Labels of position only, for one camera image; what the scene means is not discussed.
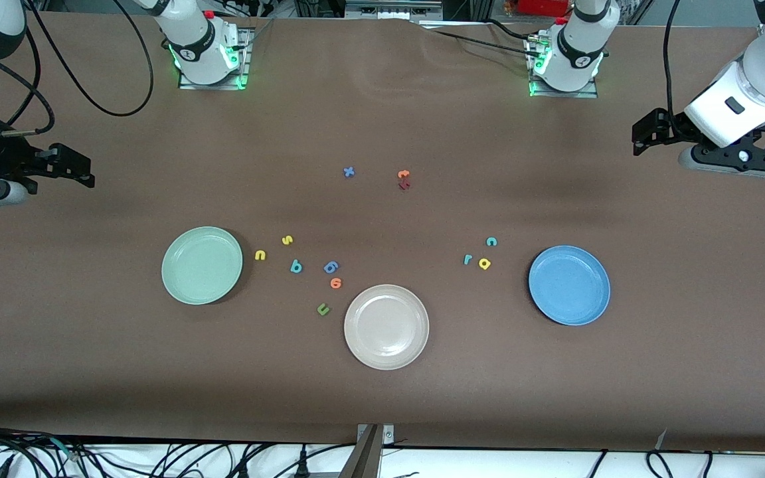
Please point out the teal foam letter b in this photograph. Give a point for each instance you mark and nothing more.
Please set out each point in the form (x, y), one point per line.
(293, 265)

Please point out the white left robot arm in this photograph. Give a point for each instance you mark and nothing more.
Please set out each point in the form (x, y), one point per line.
(582, 40)

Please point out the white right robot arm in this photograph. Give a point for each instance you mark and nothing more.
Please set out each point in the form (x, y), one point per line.
(196, 46)

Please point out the pale green plate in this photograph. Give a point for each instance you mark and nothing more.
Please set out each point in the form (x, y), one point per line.
(202, 265)

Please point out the red box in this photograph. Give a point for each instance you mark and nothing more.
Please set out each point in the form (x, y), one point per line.
(542, 5)

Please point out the blue plate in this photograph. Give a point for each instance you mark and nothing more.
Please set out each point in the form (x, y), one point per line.
(569, 285)

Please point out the blue foam letter g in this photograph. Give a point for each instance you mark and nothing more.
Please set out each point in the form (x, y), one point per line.
(331, 267)

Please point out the brown table cover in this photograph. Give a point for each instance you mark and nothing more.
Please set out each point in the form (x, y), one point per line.
(382, 119)

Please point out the green foam letter u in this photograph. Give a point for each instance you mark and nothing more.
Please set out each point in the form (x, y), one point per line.
(323, 313)

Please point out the grey equipment housing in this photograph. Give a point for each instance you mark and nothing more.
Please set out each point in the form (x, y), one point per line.
(389, 8)

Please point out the white paper tag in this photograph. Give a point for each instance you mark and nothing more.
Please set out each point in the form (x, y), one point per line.
(661, 439)

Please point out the beige plate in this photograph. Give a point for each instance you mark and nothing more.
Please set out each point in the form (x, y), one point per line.
(386, 326)

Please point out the black power plug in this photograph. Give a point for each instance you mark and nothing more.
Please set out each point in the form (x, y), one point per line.
(301, 465)

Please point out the dark metal beam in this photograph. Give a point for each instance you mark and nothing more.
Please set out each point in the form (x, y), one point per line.
(364, 461)

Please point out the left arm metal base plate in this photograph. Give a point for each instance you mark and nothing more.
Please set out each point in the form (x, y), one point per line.
(555, 94)

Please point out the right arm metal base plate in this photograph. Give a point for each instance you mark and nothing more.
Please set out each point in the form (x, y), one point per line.
(243, 66)

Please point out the silver metal bracket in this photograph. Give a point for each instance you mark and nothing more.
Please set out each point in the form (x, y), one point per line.
(388, 435)

